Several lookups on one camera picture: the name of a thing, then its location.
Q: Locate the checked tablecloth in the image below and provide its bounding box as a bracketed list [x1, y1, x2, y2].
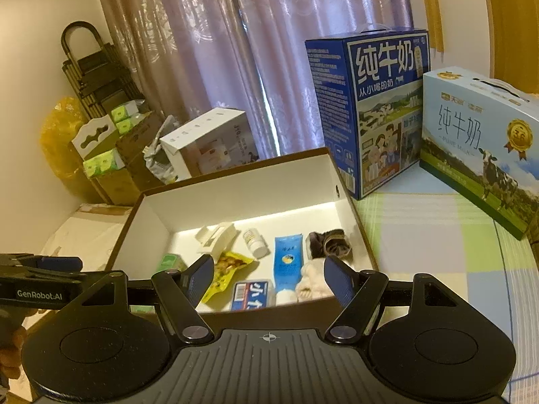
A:
[353, 164, 539, 397]

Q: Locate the green tissue pack bundle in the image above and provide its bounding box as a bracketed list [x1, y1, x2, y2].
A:
[110, 101, 146, 135]
[83, 150, 124, 178]

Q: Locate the brown cardboard box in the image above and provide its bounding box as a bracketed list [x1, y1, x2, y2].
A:
[103, 148, 380, 314]

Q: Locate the dark blue milk carton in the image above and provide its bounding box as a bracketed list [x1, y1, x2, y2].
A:
[304, 25, 431, 202]

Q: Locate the white ointment box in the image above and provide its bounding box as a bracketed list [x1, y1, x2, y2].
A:
[196, 221, 237, 258]

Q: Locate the wooden furniture panel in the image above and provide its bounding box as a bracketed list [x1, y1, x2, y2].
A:
[480, 0, 539, 93]

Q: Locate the small white pill bottle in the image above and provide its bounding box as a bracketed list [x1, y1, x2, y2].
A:
[242, 228, 271, 259]

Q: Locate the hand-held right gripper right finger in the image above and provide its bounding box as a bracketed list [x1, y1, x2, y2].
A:
[323, 255, 458, 342]

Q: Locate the brown sock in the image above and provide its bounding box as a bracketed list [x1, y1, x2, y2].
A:
[305, 229, 353, 260]

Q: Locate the purple curtain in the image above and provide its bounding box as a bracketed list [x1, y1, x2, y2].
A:
[90, 0, 416, 161]

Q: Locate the yellow plastic bag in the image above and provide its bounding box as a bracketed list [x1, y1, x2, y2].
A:
[40, 97, 92, 187]

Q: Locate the flat beige cardboard sheet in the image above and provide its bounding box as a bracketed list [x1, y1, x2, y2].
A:
[21, 204, 136, 330]

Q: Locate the green medicine box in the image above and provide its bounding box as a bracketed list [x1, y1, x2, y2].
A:
[156, 252, 188, 274]

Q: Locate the pair of wooden strips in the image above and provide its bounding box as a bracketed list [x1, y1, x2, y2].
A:
[423, 0, 445, 64]

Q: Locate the grey crumpled plastic bag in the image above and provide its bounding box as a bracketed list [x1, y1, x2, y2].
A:
[143, 115, 182, 184]

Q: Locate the brown cardboard carton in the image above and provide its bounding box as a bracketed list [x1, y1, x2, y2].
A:
[90, 111, 167, 205]

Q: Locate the yellow snack packet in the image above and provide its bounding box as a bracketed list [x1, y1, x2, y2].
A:
[201, 250, 259, 304]

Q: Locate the person's left hand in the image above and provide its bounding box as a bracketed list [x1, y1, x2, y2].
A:
[0, 308, 28, 389]

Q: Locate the white gift box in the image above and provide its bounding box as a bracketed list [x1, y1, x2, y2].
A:
[159, 108, 259, 184]

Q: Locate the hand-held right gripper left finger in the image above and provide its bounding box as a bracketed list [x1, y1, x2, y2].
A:
[80, 254, 216, 340]

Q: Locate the small blue box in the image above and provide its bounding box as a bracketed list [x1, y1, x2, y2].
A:
[229, 278, 273, 312]

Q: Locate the light blue milk carton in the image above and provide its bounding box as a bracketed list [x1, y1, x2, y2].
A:
[420, 66, 539, 241]

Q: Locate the small blue packet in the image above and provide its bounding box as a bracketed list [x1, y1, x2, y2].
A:
[274, 233, 305, 304]

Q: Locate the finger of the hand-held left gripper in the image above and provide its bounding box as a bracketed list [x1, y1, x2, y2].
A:
[0, 253, 84, 281]

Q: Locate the black folding ladder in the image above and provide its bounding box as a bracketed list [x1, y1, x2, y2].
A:
[61, 21, 146, 119]

